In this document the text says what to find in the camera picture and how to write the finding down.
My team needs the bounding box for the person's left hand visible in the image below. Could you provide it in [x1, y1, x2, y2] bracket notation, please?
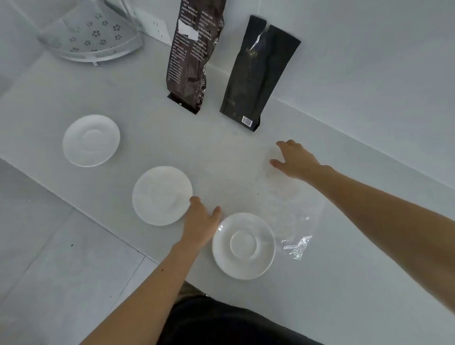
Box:
[179, 196, 222, 250]

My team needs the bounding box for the person's right hand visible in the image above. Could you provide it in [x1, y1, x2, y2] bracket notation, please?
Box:
[270, 139, 333, 182]

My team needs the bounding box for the white saucer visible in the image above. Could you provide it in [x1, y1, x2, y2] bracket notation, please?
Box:
[132, 166, 194, 227]
[212, 212, 276, 281]
[62, 114, 121, 168]

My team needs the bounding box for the clear plastic bag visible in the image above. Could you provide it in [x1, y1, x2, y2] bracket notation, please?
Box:
[199, 135, 326, 262]

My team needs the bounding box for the black coffee bag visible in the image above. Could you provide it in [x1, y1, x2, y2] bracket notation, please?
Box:
[219, 15, 302, 133]

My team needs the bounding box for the brown coffee bag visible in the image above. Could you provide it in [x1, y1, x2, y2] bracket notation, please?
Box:
[165, 0, 228, 115]

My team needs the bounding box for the silver metal corner shelf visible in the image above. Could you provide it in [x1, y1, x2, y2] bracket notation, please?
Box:
[37, 0, 145, 67]

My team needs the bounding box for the person's right forearm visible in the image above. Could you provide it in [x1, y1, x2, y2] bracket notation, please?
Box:
[308, 167, 455, 314]

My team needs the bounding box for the person's left forearm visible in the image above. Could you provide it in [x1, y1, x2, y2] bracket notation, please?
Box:
[81, 242, 205, 345]

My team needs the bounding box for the person's black shirt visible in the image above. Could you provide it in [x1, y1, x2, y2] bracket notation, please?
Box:
[165, 295, 324, 345]

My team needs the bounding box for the white wall socket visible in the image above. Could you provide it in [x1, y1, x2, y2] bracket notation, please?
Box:
[147, 16, 175, 46]
[133, 8, 154, 35]

